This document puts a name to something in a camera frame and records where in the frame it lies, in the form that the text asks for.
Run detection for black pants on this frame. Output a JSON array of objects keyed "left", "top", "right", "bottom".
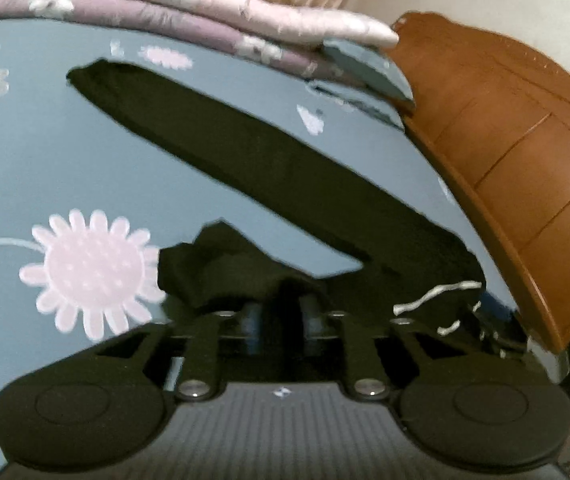
[{"left": 66, "top": 57, "right": 488, "bottom": 361}]

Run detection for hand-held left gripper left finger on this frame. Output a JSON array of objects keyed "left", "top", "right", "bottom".
[{"left": 92, "top": 304, "right": 270, "bottom": 403}]

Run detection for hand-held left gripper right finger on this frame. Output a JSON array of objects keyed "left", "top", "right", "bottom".
[{"left": 299, "top": 304, "right": 447, "bottom": 403}]

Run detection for blue pillow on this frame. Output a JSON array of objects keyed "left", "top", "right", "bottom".
[
  {"left": 322, "top": 40, "right": 416, "bottom": 104},
  {"left": 310, "top": 80, "right": 406, "bottom": 132}
]

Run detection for wooden headboard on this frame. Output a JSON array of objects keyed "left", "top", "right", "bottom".
[{"left": 390, "top": 10, "right": 570, "bottom": 356}]

